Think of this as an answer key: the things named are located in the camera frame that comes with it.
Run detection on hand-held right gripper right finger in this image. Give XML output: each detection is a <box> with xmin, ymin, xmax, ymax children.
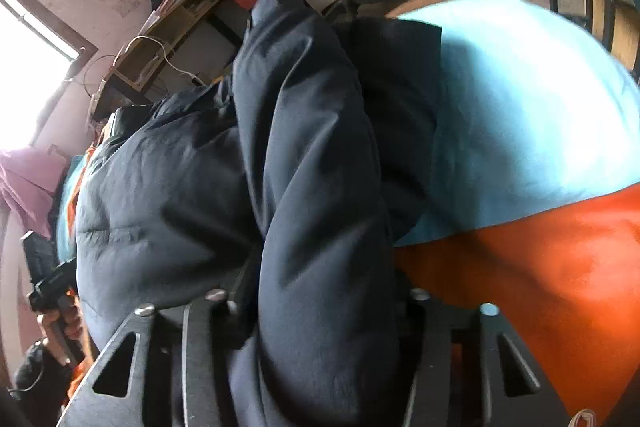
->
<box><xmin>397</xmin><ymin>287</ymin><xmax>567</xmax><ymax>427</ymax></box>

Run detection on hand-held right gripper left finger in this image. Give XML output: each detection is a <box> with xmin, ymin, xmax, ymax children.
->
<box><xmin>57</xmin><ymin>257</ymin><xmax>262</xmax><ymax>427</ymax></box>

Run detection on dark navy puffer jacket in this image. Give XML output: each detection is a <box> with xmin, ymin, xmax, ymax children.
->
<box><xmin>75</xmin><ymin>0</ymin><xmax>444</xmax><ymax>427</ymax></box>

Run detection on person's left forearm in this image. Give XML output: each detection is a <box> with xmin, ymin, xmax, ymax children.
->
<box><xmin>12</xmin><ymin>339</ymin><xmax>77</xmax><ymax>409</ymax></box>

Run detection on person's left hand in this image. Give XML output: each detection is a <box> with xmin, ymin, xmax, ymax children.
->
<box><xmin>37</xmin><ymin>298</ymin><xmax>87</xmax><ymax>358</ymax></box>

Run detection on pink cloth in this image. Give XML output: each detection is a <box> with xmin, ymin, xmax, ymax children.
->
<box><xmin>0</xmin><ymin>147</ymin><xmax>69</xmax><ymax>239</ymax></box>

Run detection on window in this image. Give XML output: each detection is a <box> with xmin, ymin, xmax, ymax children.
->
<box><xmin>0</xmin><ymin>0</ymin><xmax>97</xmax><ymax>152</ymax></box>

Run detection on blue orange pink blanket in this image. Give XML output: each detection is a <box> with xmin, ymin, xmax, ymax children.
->
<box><xmin>52</xmin><ymin>0</ymin><xmax>640</xmax><ymax>427</ymax></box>

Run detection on wooden shelf unit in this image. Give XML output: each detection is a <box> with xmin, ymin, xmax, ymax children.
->
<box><xmin>90</xmin><ymin>0</ymin><xmax>246</xmax><ymax>118</ymax></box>

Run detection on white cable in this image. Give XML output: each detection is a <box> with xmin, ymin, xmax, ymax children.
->
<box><xmin>90</xmin><ymin>36</ymin><xmax>207</xmax><ymax>108</ymax></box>

